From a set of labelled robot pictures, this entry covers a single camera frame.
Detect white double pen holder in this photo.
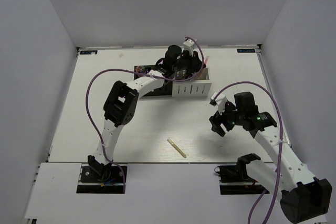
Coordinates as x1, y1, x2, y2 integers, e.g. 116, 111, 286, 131
172, 67, 212, 98

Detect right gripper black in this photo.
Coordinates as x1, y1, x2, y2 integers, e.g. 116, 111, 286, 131
209, 100, 245, 137

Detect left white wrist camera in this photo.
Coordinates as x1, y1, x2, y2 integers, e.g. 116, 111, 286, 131
183, 38, 197, 56

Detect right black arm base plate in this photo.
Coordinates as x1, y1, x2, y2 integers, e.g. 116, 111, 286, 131
214, 164, 265, 195

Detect slim yellow pen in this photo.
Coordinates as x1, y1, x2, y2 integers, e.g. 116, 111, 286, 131
167, 138, 187, 158

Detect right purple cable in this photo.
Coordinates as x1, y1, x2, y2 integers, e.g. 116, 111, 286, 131
215, 81, 282, 224

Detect purple cable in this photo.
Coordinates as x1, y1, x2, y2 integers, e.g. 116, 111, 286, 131
215, 81, 282, 224
86, 36, 205, 193

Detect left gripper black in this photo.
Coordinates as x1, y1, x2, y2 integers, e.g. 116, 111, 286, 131
173, 49, 207, 74

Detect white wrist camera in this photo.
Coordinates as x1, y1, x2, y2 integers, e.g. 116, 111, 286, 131
210, 92, 228, 115
183, 38, 197, 56

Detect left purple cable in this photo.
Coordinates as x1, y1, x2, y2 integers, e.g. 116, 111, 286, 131
86, 36, 205, 193

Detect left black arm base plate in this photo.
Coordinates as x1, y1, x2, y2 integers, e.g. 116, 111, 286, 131
76, 166, 124, 194

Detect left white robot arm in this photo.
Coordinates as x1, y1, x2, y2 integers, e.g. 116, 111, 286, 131
88, 45, 206, 182

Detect black double pen holder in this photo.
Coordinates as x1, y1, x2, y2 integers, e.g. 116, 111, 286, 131
134, 65, 173, 97

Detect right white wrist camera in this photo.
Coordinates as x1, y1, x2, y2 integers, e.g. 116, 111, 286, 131
210, 92, 228, 115

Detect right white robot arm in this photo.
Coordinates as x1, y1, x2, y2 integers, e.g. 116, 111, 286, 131
209, 92, 332, 223

